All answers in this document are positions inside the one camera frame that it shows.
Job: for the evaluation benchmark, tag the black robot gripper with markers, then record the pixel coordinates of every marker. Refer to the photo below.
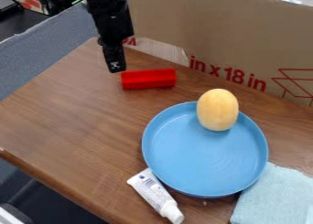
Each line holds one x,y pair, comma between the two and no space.
114,24

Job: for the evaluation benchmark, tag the red rectangular block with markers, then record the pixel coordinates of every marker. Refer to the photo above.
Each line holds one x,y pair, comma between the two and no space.
149,78

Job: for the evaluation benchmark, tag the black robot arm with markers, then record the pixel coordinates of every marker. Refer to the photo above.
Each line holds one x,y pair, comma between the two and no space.
55,6

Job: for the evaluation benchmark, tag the grey fabric panel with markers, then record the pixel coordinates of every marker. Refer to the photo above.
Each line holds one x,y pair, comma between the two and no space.
31,51

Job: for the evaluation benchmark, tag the yellow potato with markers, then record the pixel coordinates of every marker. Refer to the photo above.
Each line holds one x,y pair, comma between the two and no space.
217,109

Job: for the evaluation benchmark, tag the blue round plate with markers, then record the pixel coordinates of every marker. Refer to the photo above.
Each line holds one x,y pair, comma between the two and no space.
200,162

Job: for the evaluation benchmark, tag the white cream tube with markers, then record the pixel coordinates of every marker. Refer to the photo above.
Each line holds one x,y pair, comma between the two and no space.
152,190

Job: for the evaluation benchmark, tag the light blue towel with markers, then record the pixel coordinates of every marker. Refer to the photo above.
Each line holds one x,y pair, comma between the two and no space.
280,199

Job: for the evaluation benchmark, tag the cardboard box wall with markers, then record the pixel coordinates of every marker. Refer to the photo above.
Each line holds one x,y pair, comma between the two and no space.
255,42

